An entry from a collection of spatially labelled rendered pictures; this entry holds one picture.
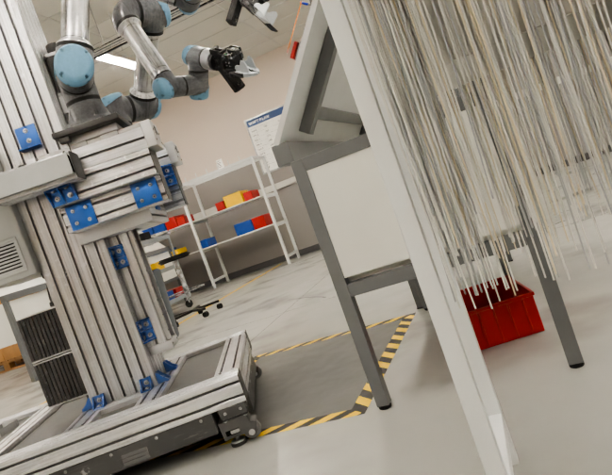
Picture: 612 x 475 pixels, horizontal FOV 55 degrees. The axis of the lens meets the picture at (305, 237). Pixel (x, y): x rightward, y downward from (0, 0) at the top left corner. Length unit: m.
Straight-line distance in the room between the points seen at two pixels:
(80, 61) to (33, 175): 0.38
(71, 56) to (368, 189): 1.01
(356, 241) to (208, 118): 8.67
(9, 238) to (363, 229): 1.27
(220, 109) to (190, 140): 0.75
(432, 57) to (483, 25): 0.08
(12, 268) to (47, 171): 0.47
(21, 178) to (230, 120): 8.25
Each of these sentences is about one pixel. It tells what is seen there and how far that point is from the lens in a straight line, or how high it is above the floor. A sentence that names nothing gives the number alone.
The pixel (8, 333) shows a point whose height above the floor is 0.52.
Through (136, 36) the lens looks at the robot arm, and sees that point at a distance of 2.39.
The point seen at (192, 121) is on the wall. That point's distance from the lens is 10.43.
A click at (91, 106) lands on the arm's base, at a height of 1.22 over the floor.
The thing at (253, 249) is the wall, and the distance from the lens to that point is 10.11.
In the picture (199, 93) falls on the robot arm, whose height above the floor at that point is 1.20.
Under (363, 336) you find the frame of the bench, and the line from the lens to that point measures 1.81.
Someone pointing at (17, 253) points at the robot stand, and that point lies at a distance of 2.33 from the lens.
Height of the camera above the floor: 0.64
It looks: 2 degrees down
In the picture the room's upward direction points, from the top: 20 degrees counter-clockwise
